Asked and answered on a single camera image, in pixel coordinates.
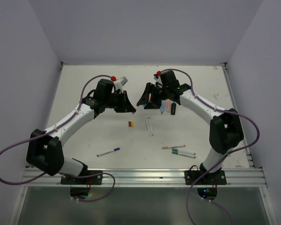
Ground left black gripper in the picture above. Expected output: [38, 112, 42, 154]
[104, 90, 135, 113]

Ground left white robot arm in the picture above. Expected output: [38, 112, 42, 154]
[26, 75, 136, 184]

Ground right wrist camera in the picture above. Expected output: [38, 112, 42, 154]
[154, 71, 163, 85]

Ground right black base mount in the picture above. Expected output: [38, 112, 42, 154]
[184, 165, 227, 200]

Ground aluminium front rail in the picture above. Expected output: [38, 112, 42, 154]
[20, 167, 269, 188]

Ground dark red cap thin pen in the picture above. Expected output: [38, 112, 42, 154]
[148, 117, 154, 136]

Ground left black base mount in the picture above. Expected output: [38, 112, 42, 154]
[60, 169, 103, 199]

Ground orange highlighter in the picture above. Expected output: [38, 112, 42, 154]
[166, 99, 172, 113]

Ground yellow cap thin pen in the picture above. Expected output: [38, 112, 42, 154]
[145, 118, 151, 136]

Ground black blue cap highlighter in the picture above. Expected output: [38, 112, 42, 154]
[170, 101, 177, 115]

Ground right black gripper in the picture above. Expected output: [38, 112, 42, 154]
[137, 82, 170, 109]

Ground light blue highlighter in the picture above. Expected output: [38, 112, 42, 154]
[160, 100, 166, 114]

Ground purple cap thin pen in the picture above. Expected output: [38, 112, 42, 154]
[96, 147, 120, 157]

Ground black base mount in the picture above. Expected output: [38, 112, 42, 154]
[60, 169, 103, 199]
[184, 165, 227, 200]

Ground grey cap thin pen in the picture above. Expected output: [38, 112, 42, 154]
[172, 148, 196, 156]

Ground green cap thin pen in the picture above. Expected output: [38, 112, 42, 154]
[172, 151, 196, 158]

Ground orange cap thin pen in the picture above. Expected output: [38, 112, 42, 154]
[162, 144, 185, 150]

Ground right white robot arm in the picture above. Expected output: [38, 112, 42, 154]
[137, 69, 244, 184]

